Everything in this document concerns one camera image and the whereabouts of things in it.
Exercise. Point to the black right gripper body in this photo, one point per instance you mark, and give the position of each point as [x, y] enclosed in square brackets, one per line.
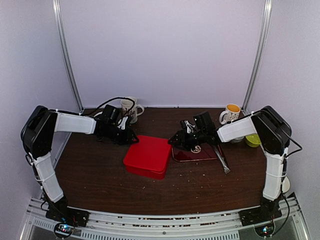
[189, 142]

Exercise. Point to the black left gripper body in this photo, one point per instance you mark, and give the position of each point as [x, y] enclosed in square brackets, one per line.
[119, 138]

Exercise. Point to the metal serving tongs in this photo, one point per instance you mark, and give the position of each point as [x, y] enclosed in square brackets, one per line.
[221, 159]

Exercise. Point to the red tin lid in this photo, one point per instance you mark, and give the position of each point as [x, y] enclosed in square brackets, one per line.
[149, 153]

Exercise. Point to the red tin box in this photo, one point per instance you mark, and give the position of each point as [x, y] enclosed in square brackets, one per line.
[149, 173]

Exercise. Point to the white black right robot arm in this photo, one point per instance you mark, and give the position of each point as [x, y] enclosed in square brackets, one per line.
[274, 134]

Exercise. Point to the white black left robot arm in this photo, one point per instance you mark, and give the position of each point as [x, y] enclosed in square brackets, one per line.
[37, 137]

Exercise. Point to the dark red lacquer tray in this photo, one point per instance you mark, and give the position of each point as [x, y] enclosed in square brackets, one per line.
[202, 152]

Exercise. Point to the tall coral pattern mug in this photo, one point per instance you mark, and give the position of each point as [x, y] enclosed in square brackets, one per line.
[131, 108]

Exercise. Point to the flower pattern mug yellow inside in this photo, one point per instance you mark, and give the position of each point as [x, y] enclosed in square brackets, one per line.
[231, 113]

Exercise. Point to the blue lined ceramic bowl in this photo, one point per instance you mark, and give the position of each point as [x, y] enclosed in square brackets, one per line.
[236, 140]

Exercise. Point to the lime green plastic bowl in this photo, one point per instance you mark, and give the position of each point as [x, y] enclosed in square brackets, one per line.
[252, 140]

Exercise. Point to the white paper cup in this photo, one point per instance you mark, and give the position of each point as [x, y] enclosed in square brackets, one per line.
[286, 185]

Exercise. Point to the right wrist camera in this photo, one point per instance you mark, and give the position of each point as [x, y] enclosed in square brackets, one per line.
[187, 126]

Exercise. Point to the aluminium front rail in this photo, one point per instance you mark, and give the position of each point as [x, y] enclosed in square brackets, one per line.
[225, 225]

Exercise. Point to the aluminium left corner post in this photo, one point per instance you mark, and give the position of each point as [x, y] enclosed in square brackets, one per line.
[66, 57]

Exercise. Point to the aluminium corner post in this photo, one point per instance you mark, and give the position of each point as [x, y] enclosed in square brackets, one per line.
[263, 36]
[66, 57]

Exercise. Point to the aluminium right corner post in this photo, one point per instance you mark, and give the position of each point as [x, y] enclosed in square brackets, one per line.
[263, 36]

